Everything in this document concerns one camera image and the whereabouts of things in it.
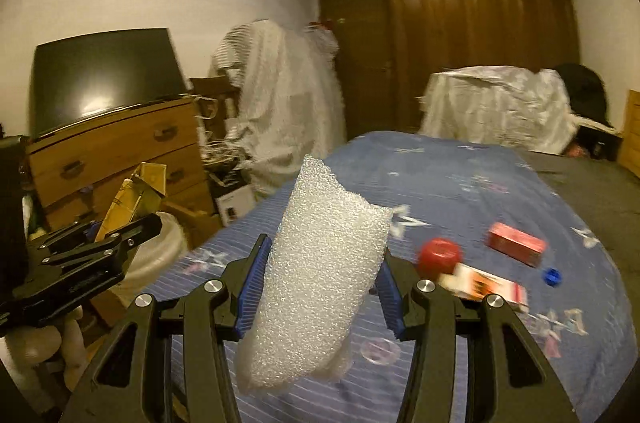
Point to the dark wooden wardrobe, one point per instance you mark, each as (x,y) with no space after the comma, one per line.
(475,13)

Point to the blue bottle cap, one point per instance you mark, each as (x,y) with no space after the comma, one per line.
(552,276)

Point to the black bag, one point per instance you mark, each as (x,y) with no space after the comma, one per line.
(585,93)

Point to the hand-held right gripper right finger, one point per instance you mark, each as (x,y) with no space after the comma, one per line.
(392,298)

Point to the black monitor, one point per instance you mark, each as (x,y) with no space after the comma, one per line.
(100,73)

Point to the wooden dresser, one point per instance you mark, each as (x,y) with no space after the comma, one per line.
(125,153)

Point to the small white box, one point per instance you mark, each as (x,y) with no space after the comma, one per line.
(235,203)

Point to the white plastic bucket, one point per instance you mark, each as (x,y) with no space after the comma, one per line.
(160,248)

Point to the red and white carton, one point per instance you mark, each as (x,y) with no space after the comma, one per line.
(485,285)

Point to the wooden chair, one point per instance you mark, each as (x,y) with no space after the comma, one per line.
(210,85)

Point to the shiny white cloth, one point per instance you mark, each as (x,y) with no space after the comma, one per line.
(500,108)

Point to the white foam sleeve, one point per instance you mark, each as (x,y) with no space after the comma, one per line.
(310,263)

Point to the red apple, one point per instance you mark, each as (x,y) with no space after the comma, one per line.
(440,253)

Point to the red rectangular box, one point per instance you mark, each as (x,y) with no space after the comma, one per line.
(515,243)

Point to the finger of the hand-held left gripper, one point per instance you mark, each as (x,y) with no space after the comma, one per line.
(100,235)
(75,283)

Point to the yellow cardboard packaging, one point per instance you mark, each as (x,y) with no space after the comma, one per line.
(132,198)

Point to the striped cloth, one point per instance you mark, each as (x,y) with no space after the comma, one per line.
(280,103)

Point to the blue checkered star blanket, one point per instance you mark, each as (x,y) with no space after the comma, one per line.
(450,183)

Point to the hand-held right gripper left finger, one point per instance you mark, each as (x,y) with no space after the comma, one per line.
(252,288)

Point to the dark wooden door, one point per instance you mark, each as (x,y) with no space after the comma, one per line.
(365,68)

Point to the wooden headboard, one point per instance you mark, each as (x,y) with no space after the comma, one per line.
(631,133)

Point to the person's left hand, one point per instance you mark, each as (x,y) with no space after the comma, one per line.
(72,343)

